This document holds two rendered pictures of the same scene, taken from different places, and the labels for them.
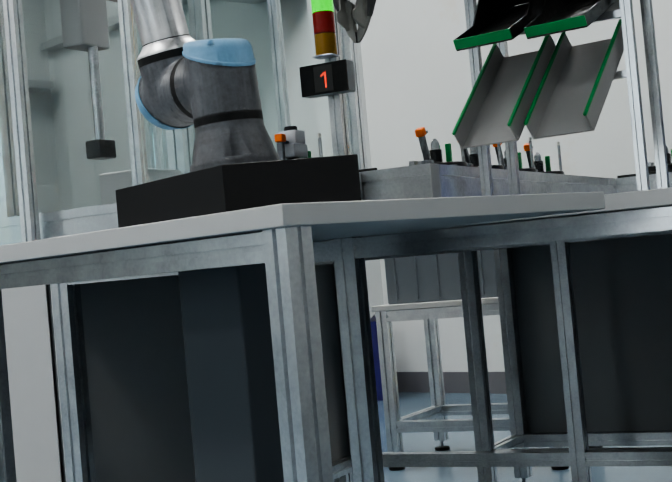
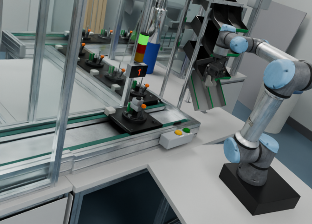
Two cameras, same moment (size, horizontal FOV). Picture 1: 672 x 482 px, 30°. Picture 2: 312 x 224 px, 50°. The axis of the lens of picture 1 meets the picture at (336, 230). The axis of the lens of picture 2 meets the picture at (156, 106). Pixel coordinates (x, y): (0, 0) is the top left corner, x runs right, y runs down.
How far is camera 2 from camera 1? 3.08 m
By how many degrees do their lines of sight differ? 80
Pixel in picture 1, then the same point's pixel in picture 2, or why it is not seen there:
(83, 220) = (80, 160)
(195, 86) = (270, 159)
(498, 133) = (202, 106)
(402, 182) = (193, 128)
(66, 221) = (65, 161)
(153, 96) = (247, 158)
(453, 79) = not seen: outside the picture
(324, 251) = not seen: hidden behind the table
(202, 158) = (263, 181)
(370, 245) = not seen: hidden behind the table
